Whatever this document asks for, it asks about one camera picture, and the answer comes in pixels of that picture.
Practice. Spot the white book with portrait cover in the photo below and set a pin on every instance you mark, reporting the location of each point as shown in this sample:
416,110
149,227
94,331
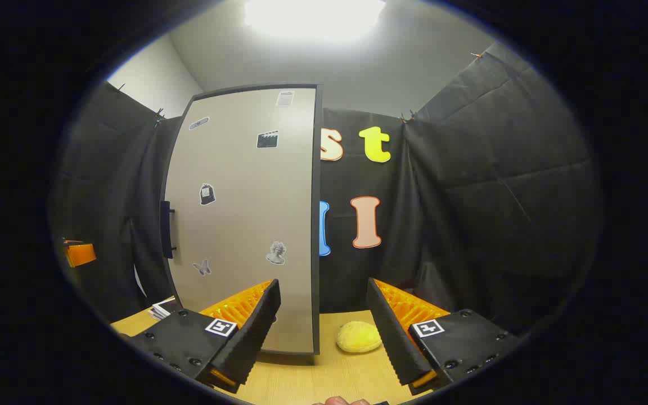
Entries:
167,306

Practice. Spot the dark grey cabinet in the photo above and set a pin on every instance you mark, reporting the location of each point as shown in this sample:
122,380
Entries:
318,225

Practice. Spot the yellow fluffy round sponge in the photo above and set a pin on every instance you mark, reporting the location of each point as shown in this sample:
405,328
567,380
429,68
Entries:
359,337

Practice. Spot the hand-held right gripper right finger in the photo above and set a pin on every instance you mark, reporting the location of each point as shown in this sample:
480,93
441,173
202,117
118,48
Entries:
388,326

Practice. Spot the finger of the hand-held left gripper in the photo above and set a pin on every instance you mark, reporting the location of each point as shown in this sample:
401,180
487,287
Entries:
80,254

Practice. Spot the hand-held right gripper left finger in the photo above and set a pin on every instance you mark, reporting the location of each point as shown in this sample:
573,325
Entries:
256,326

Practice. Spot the black backdrop cloth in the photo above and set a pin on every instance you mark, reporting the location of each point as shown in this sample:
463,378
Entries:
498,197

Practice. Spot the large ceiling light panel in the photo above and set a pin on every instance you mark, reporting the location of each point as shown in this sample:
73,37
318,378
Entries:
313,17

